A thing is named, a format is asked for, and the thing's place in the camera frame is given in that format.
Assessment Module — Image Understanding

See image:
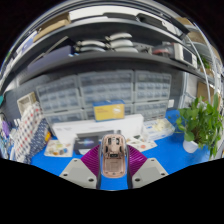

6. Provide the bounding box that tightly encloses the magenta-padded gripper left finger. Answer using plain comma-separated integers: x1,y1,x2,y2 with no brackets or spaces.
59,143,103,190

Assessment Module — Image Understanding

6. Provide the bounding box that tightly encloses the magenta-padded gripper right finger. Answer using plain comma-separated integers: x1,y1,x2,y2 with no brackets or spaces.
125,144,169,190

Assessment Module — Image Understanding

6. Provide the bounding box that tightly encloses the pink translucent computer mouse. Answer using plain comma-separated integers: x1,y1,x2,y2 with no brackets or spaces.
100,133,128,179

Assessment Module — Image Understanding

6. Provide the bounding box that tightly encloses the small black box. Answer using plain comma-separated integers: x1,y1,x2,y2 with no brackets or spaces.
73,134,102,156

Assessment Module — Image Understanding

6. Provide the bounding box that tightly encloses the white blue-printed tissue box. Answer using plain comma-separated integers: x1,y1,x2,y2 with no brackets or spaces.
143,118,176,141

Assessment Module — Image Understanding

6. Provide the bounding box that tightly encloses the small yellow object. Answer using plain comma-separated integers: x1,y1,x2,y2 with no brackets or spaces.
44,130,53,143

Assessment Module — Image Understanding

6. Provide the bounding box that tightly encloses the long white keyboard box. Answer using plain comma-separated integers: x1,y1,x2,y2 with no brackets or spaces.
51,113,145,145

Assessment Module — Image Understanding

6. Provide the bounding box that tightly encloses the red blue checked cloth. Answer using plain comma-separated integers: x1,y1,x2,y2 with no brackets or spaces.
14,101,46,155

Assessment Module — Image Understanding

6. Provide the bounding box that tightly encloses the yellow and blue box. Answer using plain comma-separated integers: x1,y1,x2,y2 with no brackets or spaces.
92,99,126,122

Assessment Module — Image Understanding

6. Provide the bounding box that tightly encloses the green plant in white pot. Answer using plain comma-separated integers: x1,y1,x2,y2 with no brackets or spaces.
175,93,224,159

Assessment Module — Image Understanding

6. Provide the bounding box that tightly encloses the small purple object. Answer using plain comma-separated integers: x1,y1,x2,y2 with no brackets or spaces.
0,119,11,138

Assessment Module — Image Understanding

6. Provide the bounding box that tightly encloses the white woven basket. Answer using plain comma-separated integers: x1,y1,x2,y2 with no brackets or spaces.
16,91,38,116

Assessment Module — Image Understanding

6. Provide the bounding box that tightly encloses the white metal rack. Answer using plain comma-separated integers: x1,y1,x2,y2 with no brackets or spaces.
181,33,221,104

